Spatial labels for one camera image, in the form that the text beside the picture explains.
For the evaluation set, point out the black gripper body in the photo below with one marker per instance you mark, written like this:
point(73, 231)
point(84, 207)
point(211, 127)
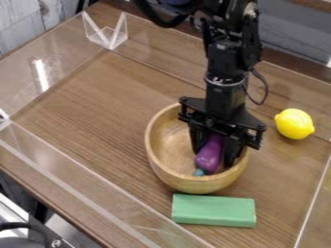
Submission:
point(221, 113)

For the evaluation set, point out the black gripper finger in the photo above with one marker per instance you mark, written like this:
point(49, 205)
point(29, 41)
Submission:
point(197, 136)
point(232, 150)

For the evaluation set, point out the brown wooden bowl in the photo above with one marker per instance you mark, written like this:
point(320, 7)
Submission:
point(171, 157)

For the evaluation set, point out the purple toy eggplant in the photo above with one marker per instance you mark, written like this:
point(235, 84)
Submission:
point(209, 155)

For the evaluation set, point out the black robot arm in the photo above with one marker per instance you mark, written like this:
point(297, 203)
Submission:
point(228, 23)

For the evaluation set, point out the yellow lemon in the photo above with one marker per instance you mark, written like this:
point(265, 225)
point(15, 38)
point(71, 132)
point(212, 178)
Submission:
point(293, 124)

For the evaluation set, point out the green rectangular block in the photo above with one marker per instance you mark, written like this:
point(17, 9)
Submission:
point(213, 211)

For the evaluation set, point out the black equipment at table edge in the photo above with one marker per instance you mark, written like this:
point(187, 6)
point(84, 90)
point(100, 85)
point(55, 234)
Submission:
point(28, 235)

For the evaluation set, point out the clear acrylic corner bracket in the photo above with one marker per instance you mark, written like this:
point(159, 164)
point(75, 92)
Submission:
point(107, 37)

